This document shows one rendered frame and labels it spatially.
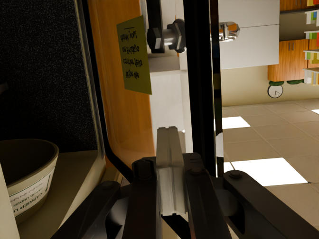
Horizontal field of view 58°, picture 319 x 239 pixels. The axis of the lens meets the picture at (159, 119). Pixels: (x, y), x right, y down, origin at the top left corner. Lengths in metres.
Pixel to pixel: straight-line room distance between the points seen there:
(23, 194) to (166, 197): 0.19
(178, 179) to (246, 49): 5.11
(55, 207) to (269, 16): 5.15
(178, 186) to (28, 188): 0.19
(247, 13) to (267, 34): 0.48
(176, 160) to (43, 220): 0.21
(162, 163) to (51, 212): 0.21
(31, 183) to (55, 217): 0.05
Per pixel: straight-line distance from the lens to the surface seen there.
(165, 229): 0.47
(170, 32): 0.22
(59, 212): 0.34
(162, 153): 0.17
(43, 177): 0.33
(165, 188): 0.16
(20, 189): 0.31
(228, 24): 0.25
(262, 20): 5.31
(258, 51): 5.30
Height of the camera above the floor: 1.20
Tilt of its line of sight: 15 degrees up
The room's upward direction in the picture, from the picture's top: 174 degrees clockwise
